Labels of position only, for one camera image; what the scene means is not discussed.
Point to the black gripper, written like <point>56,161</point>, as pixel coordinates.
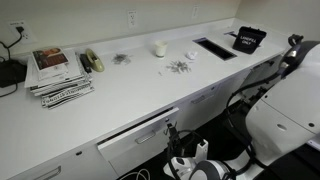
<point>174,143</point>

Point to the white drawer with wooden interior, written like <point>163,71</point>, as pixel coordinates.
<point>116,146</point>

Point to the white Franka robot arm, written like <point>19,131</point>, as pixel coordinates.
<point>286,110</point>

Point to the white closed drawer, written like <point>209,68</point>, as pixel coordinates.
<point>200,103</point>
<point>60,166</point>

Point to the dark drawer keyhole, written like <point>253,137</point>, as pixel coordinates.
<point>78,153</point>

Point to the large pile of paper clips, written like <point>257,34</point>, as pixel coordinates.
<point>179,66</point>

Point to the crumpled white paper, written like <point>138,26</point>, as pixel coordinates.
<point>191,55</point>

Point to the white cup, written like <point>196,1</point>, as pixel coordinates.
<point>161,49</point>

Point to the small pile of paper clips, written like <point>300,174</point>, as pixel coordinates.
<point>120,59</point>

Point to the black stapler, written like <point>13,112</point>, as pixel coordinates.
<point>85,62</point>

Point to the black trash bin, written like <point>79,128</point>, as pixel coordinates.
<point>249,40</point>

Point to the black flat device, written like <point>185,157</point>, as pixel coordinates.
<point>11,73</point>

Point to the white wall outlet with plug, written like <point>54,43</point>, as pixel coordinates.
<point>25,35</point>

